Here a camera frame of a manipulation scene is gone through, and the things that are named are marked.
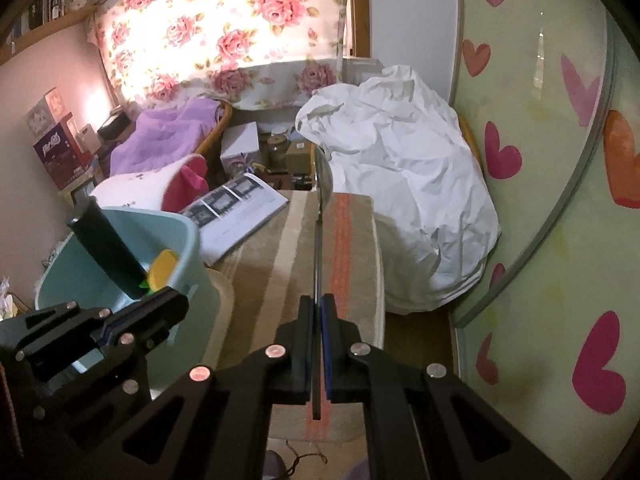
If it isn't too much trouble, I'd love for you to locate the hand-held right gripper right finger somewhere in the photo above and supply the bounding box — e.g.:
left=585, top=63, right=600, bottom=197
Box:
left=320, top=292, right=571, bottom=480

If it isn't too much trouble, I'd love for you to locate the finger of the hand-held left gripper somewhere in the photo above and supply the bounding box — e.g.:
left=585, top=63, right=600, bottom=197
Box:
left=0, top=302, right=117, bottom=381
left=114, top=287, right=190, bottom=361

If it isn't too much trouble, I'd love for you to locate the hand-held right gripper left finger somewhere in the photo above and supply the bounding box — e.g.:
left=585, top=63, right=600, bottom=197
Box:
left=62, top=295, right=321, bottom=480

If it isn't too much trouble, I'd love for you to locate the yellow carrot toy box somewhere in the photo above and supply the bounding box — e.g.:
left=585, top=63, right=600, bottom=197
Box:
left=141, top=249, right=181, bottom=295

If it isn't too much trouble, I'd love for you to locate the light blue plastic basin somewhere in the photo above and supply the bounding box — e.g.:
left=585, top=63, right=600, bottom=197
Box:
left=35, top=207, right=221, bottom=391

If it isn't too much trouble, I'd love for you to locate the black thermos bottle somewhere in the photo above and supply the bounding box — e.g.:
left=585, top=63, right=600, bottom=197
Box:
left=66, top=197, right=149, bottom=299

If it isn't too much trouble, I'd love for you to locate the metal spoon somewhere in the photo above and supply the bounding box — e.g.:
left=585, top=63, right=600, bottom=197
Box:
left=310, top=144, right=335, bottom=421

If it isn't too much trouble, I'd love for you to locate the striped beige table mat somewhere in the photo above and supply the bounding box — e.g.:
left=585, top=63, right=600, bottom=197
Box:
left=205, top=191, right=386, bottom=443

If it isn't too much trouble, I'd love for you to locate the open printed booklet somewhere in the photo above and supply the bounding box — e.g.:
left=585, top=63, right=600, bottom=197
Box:
left=180, top=172, right=290, bottom=266

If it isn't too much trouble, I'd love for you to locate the white rolled pillow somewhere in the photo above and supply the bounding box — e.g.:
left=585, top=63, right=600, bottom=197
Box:
left=90, top=155, right=208, bottom=213

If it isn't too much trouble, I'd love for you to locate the pink plush fabric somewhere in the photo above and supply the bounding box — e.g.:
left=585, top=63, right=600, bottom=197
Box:
left=162, top=157, right=208, bottom=211

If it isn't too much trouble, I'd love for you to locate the black framed screen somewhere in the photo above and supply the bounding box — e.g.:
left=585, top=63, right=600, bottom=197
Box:
left=70, top=177, right=98, bottom=206

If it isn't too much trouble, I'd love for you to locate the purple printed box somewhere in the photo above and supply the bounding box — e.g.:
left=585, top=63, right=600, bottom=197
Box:
left=32, top=120, right=88, bottom=188

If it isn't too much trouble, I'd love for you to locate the white crumpled sheet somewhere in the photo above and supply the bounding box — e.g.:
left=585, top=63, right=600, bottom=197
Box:
left=295, top=65, right=501, bottom=313

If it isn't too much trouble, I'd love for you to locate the purple towel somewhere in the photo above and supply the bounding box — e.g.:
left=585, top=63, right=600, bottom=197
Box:
left=110, top=99, right=221, bottom=176

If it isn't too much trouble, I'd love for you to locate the white cardboard box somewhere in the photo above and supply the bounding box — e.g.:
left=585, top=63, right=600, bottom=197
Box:
left=220, top=122, right=261, bottom=173

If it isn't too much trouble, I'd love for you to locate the brown cardboard box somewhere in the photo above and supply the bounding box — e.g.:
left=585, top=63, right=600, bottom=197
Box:
left=286, top=142, right=316, bottom=173

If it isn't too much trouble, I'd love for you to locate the black box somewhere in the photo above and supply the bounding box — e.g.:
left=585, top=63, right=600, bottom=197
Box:
left=97, top=110, right=133, bottom=141

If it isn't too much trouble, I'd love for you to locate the glass jar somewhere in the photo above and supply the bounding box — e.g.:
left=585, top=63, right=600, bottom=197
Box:
left=267, top=135, right=291, bottom=168

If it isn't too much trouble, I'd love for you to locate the white cartoon box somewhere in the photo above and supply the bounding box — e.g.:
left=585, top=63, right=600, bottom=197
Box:
left=25, top=87, right=68, bottom=136

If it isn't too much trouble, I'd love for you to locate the heart-patterned sliding door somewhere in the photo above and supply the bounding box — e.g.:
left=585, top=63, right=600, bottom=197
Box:
left=450, top=0, right=640, bottom=480

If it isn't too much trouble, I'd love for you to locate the rose print blanket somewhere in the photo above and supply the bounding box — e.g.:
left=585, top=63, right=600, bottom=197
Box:
left=87, top=0, right=351, bottom=111

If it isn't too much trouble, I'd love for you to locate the row of books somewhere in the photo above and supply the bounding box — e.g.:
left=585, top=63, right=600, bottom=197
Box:
left=0, top=0, right=66, bottom=46

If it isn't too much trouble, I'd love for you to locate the rattan chair frame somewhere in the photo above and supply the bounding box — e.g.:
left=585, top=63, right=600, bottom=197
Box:
left=195, top=102, right=233, bottom=156

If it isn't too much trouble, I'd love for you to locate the wooden wall shelf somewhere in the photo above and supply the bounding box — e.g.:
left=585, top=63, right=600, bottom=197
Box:
left=0, top=5, right=101, bottom=63

